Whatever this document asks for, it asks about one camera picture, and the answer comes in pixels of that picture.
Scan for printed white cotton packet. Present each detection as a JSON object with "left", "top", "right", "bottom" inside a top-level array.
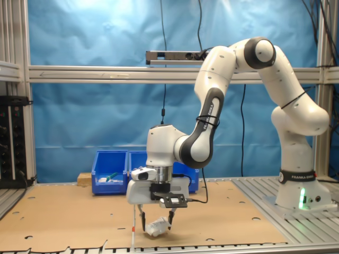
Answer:
[{"left": 144, "top": 216, "right": 172, "bottom": 238}]

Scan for blue bin holding cotton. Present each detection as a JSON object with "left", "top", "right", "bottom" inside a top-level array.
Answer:
[{"left": 171, "top": 161, "right": 200, "bottom": 194}]

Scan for white rod with red band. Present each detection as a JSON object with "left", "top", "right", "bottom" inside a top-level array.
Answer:
[{"left": 131, "top": 205, "right": 137, "bottom": 251}]

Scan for blue bin holding tubes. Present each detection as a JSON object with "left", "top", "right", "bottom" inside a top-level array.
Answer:
[{"left": 91, "top": 150, "right": 130, "bottom": 196}]

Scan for blue bin holding masks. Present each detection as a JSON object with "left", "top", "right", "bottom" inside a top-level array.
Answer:
[{"left": 128, "top": 150, "right": 148, "bottom": 183}]

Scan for brown cardboard sheet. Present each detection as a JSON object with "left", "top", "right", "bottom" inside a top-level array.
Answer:
[
  {"left": 0, "top": 184, "right": 135, "bottom": 253},
  {"left": 133, "top": 181, "right": 289, "bottom": 249}
]

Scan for chipboard wood block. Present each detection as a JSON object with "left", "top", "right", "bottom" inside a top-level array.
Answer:
[{"left": 77, "top": 172, "right": 93, "bottom": 187}]

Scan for horizontal aluminium beam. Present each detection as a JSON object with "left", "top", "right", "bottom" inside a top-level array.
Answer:
[{"left": 28, "top": 65, "right": 323, "bottom": 85}]

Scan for black equipment rack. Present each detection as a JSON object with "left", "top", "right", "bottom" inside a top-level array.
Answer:
[{"left": 0, "top": 95, "right": 35, "bottom": 189}]

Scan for short aluminium side beam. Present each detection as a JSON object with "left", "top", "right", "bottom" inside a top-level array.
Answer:
[{"left": 0, "top": 60, "right": 22, "bottom": 82}]

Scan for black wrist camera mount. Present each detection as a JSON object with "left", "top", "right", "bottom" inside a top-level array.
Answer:
[{"left": 150, "top": 184, "right": 189, "bottom": 208}]

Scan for black camera cable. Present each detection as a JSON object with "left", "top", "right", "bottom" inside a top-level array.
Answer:
[{"left": 172, "top": 169, "right": 210, "bottom": 204}]

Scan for long hanging black cable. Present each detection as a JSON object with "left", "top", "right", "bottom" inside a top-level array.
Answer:
[{"left": 240, "top": 84, "right": 247, "bottom": 177}]

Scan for aluminium frame post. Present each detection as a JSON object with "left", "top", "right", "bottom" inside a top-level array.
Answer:
[
  {"left": 0, "top": 0, "right": 37, "bottom": 186},
  {"left": 315, "top": 0, "right": 339, "bottom": 183}
]

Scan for black power strip cable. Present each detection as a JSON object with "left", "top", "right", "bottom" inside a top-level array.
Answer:
[{"left": 198, "top": 0, "right": 204, "bottom": 52}]

